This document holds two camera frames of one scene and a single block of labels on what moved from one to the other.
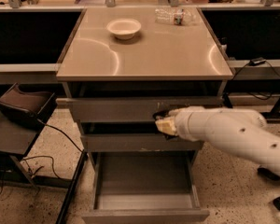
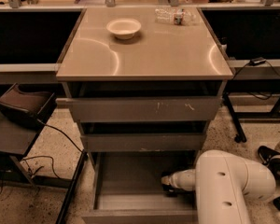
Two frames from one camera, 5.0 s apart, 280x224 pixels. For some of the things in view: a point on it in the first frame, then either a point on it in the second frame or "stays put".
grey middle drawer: x=138 y=143 stays put
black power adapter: x=257 y=61 stays put
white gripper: x=186 y=124 -> x=175 y=179
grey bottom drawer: x=146 y=188 stays put
